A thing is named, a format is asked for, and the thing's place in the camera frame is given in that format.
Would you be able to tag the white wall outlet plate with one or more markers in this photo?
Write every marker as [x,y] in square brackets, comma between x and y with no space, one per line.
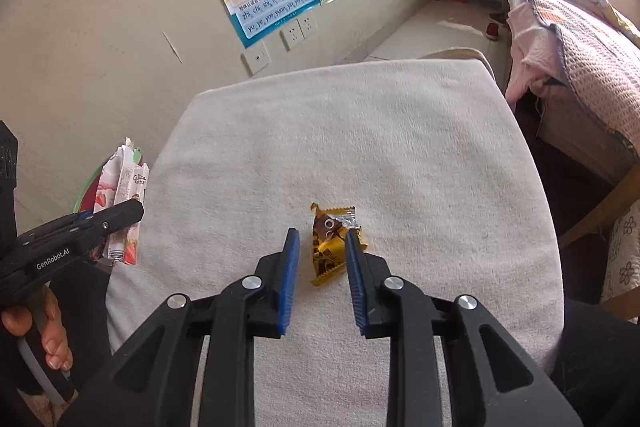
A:
[256,59]

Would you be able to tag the white table cloth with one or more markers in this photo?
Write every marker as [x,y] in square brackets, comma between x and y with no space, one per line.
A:
[350,132]

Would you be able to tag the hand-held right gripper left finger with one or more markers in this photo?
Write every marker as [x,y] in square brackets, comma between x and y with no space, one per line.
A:
[287,287]

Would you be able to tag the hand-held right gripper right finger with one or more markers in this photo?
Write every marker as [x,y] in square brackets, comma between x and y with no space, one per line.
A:
[356,287]

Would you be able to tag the pink strawberry snack package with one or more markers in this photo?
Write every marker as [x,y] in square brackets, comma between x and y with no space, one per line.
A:
[125,187]

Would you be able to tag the person's left hand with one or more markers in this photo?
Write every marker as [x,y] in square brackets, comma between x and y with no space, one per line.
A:
[56,337]

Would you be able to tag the white wall socket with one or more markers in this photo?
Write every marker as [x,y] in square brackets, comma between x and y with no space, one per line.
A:
[308,25]
[291,38]

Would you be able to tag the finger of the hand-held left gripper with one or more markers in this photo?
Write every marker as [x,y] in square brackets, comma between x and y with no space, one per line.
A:
[122,214]
[65,226]

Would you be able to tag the gold chocolate wrapper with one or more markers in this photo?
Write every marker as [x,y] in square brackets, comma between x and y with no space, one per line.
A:
[327,252]

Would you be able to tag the black pants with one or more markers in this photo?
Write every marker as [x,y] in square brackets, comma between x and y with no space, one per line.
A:
[600,357]

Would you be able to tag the red basin with green rim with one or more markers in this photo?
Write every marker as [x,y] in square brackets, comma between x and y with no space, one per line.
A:
[82,199]

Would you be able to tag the beige cloth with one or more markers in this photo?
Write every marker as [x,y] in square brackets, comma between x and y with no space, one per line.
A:
[465,56]

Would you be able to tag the white floral cushion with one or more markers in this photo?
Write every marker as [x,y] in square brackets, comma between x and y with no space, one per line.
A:
[625,257]

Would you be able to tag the bed with pink quilt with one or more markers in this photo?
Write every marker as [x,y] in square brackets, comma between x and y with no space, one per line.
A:
[600,67]

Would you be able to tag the red shoe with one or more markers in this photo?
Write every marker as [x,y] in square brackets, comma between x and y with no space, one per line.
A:
[493,32]

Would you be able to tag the wooden chair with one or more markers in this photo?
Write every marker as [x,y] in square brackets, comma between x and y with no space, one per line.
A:
[600,212]

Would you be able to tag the pink bed sheet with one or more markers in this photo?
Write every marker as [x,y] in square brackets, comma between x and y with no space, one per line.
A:
[530,52]

